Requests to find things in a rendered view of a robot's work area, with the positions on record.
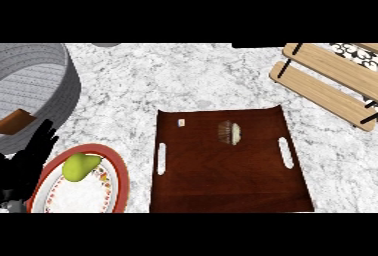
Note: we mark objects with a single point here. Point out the red rimmed white plate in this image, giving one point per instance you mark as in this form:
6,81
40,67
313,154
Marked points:
78,193

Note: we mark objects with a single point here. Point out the green mango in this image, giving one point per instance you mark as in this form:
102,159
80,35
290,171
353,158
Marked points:
78,166

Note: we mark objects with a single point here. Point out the black and white patterned mat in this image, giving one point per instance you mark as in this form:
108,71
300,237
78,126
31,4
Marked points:
356,55

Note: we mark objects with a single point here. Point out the pale wooden tiered shelf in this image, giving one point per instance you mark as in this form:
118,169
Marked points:
334,80

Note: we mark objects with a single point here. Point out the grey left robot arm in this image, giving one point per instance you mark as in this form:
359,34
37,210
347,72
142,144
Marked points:
15,206

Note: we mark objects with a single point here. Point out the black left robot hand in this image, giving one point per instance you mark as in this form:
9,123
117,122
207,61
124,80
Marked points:
30,156

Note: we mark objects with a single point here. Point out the grey round object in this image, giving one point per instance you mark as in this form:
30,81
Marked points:
105,44

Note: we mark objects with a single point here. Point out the dark brown wooden tray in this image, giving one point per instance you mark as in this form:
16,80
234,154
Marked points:
226,173

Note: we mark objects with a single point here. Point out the grey woven basket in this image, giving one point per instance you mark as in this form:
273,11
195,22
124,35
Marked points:
34,90

